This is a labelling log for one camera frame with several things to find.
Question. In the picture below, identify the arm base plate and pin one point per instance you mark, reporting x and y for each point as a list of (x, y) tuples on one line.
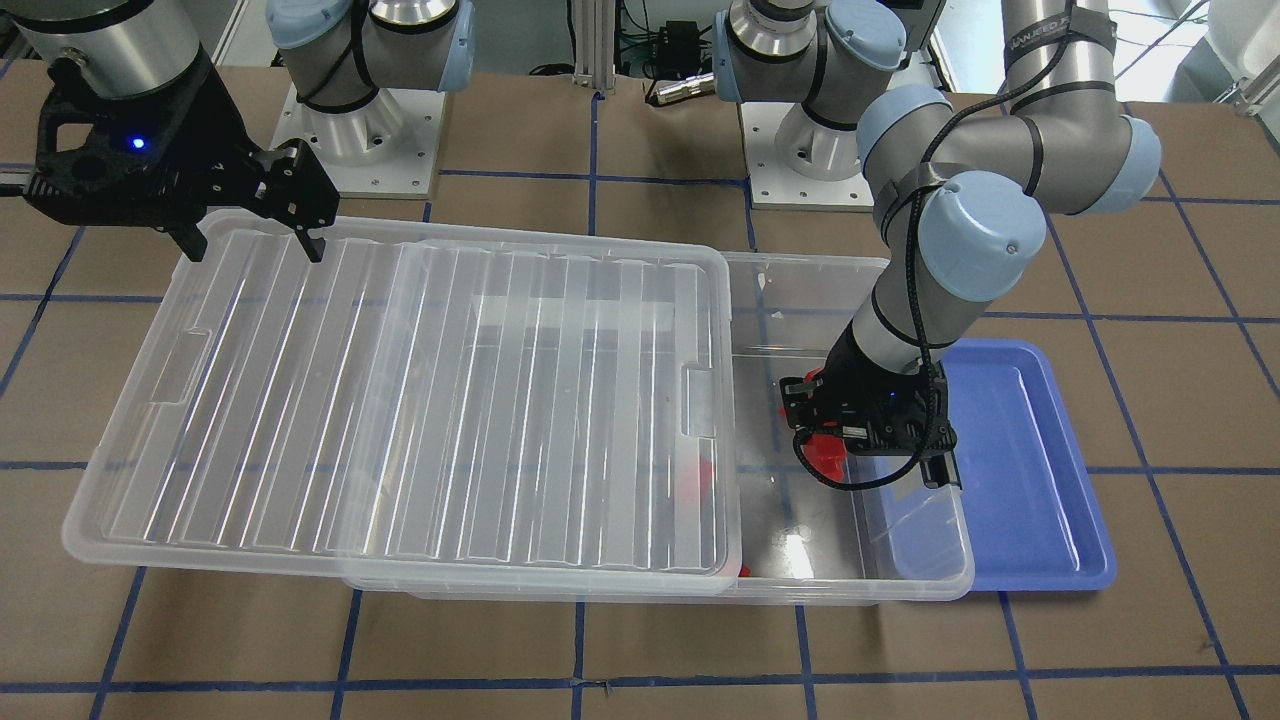
[(796, 164), (386, 150)]

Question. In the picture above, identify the blue plastic tray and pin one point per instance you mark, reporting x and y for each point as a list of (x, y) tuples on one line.
[(1023, 516)]

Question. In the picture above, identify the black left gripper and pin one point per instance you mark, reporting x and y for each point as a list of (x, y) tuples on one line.
[(852, 372)]

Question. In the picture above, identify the clear plastic box lid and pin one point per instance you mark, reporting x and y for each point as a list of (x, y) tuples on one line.
[(230, 445)]

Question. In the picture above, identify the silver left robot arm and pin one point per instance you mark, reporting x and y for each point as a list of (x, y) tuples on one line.
[(960, 197)]

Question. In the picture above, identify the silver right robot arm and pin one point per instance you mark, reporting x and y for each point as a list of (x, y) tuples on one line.
[(340, 54)]

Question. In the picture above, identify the clear plastic storage box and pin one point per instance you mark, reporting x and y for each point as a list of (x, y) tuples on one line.
[(850, 500)]

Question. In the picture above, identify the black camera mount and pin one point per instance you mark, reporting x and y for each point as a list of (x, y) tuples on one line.
[(159, 159)]

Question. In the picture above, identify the black box latch handle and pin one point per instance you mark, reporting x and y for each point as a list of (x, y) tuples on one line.
[(940, 471)]

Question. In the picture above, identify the aluminium frame post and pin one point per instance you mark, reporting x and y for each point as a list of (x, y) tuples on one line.
[(594, 40)]

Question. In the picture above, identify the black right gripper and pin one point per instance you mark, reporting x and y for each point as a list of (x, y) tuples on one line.
[(215, 122)]

